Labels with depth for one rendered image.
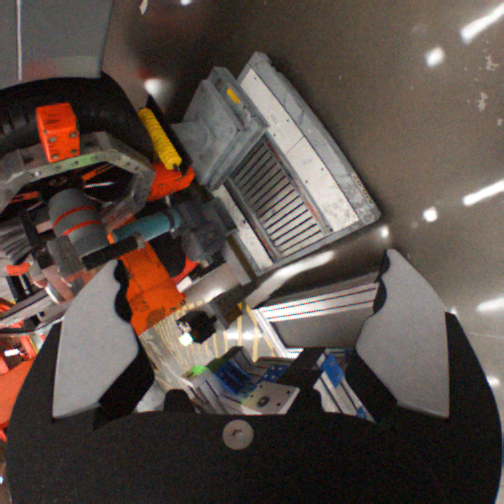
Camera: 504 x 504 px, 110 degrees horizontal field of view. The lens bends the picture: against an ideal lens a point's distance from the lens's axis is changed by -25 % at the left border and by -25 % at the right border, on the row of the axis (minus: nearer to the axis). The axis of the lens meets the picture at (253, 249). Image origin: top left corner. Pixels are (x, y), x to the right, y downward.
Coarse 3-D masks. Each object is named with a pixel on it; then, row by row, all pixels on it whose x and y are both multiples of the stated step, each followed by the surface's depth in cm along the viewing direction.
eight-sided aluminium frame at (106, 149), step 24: (96, 144) 47; (120, 144) 55; (0, 168) 35; (24, 168) 36; (48, 168) 40; (72, 168) 46; (144, 168) 65; (0, 192) 36; (144, 192) 78; (120, 216) 85; (0, 264) 54
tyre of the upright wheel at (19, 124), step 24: (0, 96) 33; (24, 96) 35; (48, 96) 38; (72, 96) 41; (96, 96) 47; (120, 96) 56; (0, 120) 32; (24, 120) 35; (96, 120) 47; (120, 120) 52; (0, 144) 34; (24, 144) 38; (144, 144) 67; (48, 240) 77
